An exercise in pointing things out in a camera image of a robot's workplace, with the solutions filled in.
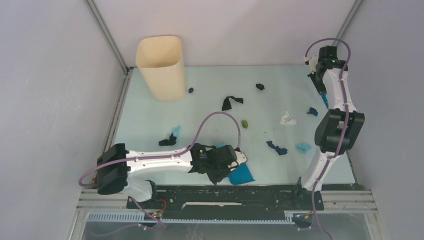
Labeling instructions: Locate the blue hand brush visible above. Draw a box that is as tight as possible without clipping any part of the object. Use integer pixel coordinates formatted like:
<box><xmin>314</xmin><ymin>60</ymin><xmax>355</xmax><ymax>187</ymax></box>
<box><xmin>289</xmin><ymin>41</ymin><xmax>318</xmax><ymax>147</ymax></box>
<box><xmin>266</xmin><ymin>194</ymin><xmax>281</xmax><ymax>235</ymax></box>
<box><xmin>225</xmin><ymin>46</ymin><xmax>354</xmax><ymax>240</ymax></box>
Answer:
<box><xmin>320</xmin><ymin>93</ymin><xmax>329</xmax><ymax>109</ymax></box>

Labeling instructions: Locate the blue dustpan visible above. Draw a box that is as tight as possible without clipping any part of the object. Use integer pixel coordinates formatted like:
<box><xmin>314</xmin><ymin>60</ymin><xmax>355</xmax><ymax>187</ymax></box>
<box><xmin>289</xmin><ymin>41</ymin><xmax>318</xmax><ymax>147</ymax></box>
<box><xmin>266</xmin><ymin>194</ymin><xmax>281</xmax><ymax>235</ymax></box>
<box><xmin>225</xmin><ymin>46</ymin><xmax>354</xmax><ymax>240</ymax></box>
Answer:
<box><xmin>228</xmin><ymin>164</ymin><xmax>255</xmax><ymax>186</ymax></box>

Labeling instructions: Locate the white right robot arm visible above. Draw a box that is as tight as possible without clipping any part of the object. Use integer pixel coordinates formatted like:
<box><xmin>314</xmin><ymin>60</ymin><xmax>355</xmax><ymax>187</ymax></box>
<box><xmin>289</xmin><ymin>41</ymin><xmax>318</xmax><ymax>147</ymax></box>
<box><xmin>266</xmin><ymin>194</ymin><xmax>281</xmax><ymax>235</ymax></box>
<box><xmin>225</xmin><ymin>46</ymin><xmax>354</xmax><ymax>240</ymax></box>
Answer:
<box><xmin>290</xmin><ymin>46</ymin><xmax>365</xmax><ymax>209</ymax></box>

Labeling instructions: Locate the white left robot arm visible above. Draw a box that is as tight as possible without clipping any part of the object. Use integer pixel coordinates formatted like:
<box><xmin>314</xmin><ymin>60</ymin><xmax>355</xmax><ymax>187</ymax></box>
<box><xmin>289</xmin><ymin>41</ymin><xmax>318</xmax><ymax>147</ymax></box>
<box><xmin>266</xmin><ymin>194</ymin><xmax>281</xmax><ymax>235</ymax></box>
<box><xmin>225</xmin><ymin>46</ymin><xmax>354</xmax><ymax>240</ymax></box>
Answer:
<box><xmin>97</xmin><ymin>143</ymin><xmax>248</xmax><ymax>208</ymax></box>

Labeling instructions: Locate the light blue paper scrap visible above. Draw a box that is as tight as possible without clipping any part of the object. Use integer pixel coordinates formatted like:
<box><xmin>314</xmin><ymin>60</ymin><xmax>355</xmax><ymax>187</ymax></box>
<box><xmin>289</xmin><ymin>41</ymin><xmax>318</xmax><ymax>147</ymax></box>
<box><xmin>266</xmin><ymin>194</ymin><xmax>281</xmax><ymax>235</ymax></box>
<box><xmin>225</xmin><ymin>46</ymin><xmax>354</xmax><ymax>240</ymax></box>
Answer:
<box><xmin>215</xmin><ymin>142</ymin><xmax>228</xmax><ymax>148</ymax></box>

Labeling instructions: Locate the dark blue scrap far right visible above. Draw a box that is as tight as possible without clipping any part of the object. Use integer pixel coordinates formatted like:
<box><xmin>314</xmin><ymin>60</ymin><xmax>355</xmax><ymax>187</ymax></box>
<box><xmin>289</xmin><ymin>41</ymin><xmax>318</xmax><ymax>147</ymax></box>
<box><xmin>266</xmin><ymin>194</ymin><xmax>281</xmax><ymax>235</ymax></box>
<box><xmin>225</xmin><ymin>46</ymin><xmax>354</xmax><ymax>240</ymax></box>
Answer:
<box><xmin>307</xmin><ymin>107</ymin><xmax>319</xmax><ymax>117</ymax></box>

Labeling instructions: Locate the green paper scrap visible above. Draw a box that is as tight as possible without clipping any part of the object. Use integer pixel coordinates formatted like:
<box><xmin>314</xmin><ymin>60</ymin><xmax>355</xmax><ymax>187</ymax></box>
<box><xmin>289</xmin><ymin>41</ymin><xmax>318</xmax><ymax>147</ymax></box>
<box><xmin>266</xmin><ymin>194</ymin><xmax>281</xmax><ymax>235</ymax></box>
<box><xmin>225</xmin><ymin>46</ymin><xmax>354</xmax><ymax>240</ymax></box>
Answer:
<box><xmin>241</xmin><ymin>119</ymin><xmax>249</xmax><ymax>129</ymax></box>

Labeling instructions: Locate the white paper scrap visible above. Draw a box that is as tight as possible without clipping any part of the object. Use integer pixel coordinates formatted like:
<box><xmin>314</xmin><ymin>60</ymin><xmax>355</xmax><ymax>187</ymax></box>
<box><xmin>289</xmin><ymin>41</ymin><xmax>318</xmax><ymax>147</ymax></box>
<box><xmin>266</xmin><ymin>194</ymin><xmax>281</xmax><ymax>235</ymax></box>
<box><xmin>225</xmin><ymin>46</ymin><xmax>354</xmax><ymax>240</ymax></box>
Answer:
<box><xmin>280</xmin><ymin>110</ymin><xmax>297</xmax><ymax>126</ymax></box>

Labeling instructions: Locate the black scrap left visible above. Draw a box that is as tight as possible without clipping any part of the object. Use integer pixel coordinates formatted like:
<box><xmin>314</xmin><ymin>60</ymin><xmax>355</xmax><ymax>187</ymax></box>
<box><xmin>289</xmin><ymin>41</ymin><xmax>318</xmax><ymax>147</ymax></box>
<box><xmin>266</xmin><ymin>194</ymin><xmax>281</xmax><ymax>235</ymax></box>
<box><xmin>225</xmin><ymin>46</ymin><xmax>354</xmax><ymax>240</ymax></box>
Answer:
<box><xmin>158</xmin><ymin>133</ymin><xmax>177</xmax><ymax>147</ymax></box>

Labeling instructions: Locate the light blue scrap left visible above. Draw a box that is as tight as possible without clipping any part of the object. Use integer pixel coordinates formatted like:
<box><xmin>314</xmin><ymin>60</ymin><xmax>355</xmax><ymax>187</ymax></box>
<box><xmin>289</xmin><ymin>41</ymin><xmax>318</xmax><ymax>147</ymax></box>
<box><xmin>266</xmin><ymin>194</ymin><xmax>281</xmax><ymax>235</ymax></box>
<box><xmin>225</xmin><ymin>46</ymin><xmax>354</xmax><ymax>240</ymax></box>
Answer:
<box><xmin>171</xmin><ymin>125</ymin><xmax>181</xmax><ymax>138</ymax></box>

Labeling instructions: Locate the long black paper scrap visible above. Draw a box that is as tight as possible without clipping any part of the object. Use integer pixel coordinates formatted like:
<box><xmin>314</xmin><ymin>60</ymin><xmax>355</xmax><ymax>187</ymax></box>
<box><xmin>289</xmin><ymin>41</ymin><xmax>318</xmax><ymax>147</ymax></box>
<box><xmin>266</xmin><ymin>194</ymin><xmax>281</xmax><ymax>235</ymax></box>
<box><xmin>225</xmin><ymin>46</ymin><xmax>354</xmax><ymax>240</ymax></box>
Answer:
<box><xmin>221</xmin><ymin>96</ymin><xmax>244</xmax><ymax>111</ymax></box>

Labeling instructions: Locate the small black paper scrap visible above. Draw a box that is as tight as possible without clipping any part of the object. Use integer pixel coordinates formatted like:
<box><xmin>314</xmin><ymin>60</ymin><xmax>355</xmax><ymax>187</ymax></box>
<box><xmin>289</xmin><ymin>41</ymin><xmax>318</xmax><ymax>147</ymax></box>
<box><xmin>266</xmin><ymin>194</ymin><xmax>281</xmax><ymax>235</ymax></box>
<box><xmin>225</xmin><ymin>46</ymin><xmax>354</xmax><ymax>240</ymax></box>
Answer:
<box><xmin>255</xmin><ymin>83</ymin><xmax>265</xmax><ymax>91</ymax></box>

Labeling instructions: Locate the dark blue paper scrap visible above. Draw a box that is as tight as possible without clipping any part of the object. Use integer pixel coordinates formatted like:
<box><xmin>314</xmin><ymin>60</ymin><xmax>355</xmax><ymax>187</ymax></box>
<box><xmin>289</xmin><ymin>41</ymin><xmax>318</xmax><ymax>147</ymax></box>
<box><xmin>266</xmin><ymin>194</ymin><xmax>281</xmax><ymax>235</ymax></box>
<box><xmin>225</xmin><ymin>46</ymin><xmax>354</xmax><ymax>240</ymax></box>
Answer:
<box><xmin>266</xmin><ymin>140</ymin><xmax>288</xmax><ymax>156</ymax></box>

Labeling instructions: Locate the light blue scrap right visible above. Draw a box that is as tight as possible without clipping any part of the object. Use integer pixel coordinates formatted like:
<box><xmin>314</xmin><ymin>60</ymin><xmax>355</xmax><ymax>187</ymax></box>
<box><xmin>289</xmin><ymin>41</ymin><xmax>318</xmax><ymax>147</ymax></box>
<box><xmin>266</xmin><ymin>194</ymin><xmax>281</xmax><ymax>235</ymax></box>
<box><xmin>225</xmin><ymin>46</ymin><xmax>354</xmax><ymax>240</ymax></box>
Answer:
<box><xmin>295</xmin><ymin>142</ymin><xmax>312</xmax><ymax>154</ymax></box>

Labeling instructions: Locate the beige waste bin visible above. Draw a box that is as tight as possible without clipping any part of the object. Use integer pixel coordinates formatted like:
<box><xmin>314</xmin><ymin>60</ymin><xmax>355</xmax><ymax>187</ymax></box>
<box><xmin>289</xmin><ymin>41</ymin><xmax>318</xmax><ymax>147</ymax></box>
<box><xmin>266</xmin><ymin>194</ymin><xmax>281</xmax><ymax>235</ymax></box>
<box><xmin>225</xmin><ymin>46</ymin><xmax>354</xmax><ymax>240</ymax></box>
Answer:
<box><xmin>135</xmin><ymin>35</ymin><xmax>187</xmax><ymax>101</ymax></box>

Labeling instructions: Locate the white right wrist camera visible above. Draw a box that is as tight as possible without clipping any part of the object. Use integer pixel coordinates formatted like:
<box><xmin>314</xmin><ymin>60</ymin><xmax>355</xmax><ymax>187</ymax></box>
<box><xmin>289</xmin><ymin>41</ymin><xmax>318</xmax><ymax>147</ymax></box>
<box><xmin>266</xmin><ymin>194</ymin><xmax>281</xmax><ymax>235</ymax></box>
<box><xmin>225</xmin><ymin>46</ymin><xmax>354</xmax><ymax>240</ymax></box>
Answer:
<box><xmin>303</xmin><ymin>55</ymin><xmax>319</xmax><ymax>74</ymax></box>

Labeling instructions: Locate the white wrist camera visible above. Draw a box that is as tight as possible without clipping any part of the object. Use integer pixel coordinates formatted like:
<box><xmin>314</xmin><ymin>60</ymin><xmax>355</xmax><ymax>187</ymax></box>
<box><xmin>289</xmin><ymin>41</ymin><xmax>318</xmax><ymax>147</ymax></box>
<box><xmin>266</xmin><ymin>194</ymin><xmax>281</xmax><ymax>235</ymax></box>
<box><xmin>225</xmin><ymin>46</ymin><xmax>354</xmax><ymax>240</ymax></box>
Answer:
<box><xmin>235</xmin><ymin>151</ymin><xmax>248</xmax><ymax>165</ymax></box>
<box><xmin>303</xmin><ymin>55</ymin><xmax>319</xmax><ymax>74</ymax></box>

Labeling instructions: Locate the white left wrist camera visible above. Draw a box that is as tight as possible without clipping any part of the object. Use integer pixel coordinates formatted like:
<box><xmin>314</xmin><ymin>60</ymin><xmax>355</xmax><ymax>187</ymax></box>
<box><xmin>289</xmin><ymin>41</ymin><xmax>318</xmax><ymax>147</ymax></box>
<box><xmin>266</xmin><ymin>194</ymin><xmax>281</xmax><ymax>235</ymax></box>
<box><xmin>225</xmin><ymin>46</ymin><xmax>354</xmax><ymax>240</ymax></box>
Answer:
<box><xmin>235</xmin><ymin>151</ymin><xmax>248</xmax><ymax>165</ymax></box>

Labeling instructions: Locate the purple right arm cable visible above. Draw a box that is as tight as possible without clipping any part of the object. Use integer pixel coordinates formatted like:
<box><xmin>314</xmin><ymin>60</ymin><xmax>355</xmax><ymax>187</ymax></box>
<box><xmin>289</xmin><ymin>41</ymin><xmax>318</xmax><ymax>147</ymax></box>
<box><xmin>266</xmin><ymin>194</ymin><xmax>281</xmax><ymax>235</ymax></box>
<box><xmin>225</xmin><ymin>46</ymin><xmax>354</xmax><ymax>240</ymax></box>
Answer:
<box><xmin>294</xmin><ymin>37</ymin><xmax>352</xmax><ymax>240</ymax></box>

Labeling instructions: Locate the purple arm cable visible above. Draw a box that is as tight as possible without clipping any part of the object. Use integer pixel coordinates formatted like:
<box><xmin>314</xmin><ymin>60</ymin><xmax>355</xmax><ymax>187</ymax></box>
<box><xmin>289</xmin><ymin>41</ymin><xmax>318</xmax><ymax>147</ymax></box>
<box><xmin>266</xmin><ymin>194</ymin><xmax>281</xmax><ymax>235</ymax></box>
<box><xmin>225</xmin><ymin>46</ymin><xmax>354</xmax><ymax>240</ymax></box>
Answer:
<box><xmin>78</xmin><ymin>111</ymin><xmax>242</xmax><ymax>238</ymax></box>
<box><xmin>294</xmin><ymin>37</ymin><xmax>352</xmax><ymax>240</ymax></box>

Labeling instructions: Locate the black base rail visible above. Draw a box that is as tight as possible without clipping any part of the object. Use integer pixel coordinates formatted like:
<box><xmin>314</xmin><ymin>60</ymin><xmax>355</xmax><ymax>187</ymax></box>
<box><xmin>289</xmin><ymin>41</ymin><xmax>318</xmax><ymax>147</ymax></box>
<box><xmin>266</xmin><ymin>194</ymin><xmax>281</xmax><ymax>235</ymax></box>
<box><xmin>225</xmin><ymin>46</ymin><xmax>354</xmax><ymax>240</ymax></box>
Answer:
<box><xmin>126</xmin><ymin>185</ymin><xmax>324</xmax><ymax>220</ymax></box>

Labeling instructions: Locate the right aluminium frame post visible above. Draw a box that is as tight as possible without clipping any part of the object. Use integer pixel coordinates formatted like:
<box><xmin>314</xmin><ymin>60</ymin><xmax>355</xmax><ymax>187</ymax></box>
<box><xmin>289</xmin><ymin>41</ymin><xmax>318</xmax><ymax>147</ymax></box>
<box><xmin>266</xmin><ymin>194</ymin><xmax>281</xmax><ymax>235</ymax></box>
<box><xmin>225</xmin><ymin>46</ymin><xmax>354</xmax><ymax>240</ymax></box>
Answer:
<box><xmin>335</xmin><ymin>0</ymin><xmax>365</xmax><ymax>40</ymax></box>

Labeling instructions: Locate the aluminium frame post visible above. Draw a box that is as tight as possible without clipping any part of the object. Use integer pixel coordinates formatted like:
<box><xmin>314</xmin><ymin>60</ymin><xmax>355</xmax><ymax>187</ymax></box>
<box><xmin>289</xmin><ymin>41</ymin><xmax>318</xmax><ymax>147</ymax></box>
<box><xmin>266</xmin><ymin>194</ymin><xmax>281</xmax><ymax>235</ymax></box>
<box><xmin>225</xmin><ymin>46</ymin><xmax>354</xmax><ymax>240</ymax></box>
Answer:
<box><xmin>83</xmin><ymin>0</ymin><xmax>133</xmax><ymax>152</ymax></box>
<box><xmin>335</xmin><ymin>0</ymin><xmax>365</xmax><ymax>40</ymax></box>

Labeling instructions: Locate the left aluminium frame post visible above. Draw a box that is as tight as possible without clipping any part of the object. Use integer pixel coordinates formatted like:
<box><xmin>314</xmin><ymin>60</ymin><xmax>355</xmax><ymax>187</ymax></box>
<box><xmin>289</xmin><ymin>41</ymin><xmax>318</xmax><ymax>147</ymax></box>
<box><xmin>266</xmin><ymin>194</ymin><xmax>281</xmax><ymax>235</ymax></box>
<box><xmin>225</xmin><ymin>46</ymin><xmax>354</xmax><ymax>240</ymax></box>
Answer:
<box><xmin>83</xmin><ymin>0</ymin><xmax>133</xmax><ymax>152</ymax></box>

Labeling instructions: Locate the grey cable duct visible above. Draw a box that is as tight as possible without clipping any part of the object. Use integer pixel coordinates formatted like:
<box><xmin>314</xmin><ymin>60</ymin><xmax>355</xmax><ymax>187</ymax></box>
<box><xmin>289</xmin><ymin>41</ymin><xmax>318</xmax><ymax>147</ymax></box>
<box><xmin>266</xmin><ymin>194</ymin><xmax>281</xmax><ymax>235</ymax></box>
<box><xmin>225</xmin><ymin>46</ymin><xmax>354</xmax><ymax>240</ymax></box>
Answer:
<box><xmin>86</xmin><ymin>211</ymin><xmax>295</xmax><ymax>225</ymax></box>

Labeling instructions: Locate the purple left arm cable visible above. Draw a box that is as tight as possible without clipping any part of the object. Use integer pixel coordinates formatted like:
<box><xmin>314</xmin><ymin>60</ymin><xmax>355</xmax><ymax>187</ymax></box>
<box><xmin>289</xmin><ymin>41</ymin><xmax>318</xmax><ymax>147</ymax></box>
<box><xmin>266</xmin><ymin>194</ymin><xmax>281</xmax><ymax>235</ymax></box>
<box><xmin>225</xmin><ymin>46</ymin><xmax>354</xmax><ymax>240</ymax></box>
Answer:
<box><xmin>78</xmin><ymin>111</ymin><xmax>242</xmax><ymax>238</ymax></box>

